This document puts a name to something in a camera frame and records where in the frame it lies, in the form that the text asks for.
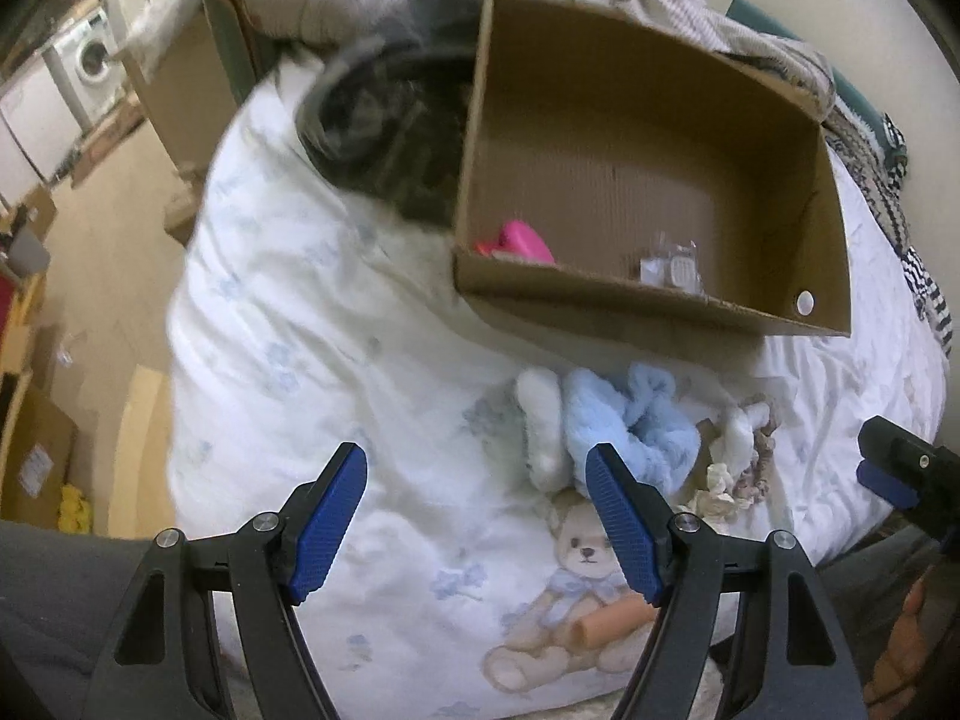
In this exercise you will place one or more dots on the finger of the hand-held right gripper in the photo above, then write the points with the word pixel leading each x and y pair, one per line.
pixel 889 481

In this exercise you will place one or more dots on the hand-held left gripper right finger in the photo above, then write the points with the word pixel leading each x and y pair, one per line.
pixel 622 529

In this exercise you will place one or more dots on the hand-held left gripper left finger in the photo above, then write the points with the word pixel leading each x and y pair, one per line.
pixel 330 529

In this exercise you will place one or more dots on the light blue fluffy cloth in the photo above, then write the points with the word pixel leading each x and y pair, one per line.
pixel 641 420

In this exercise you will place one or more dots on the white fluffy sock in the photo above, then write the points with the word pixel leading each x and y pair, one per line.
pixel 541 427

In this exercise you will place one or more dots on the brown cardboard box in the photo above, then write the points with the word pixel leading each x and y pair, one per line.
pixel 637 142

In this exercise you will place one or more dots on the cream soft cloth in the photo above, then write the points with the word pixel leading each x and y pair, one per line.
pixel 739 431

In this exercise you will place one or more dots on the yellow soft item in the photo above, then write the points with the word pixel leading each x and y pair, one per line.
pixel 75 508

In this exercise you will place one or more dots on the pink soft toy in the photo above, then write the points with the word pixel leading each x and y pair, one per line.
pixel 521 241

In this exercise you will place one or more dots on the person's right hand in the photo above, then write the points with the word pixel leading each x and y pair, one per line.
pixel 904 649

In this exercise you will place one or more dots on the crumpled cream scrunchie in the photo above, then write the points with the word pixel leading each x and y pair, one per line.
pixel 712 491

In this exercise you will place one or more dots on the white teddy print blanket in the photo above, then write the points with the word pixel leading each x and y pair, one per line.
pixel 337 345

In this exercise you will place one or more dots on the light wooden board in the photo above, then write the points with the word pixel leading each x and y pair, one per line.
pixel 142 457

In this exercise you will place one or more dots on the clear plastic packet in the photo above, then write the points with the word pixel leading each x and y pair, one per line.
pixel 671 268

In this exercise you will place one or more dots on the black white patterned cloth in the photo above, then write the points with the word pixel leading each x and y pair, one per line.
pixel 892 202

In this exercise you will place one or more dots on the flat cardboard box with label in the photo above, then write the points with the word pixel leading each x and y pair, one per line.
pixel 34 457

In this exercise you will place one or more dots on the dark green pillow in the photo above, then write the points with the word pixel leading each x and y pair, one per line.
pixel 855 101

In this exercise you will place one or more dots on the dark grey round pet bed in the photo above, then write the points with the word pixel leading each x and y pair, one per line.
pixel 382 120

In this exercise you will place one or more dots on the tall cardboard box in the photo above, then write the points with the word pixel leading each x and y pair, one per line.
pixel 176 90

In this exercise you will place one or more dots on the white washing machine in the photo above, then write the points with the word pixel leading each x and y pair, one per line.
pixel 86 64

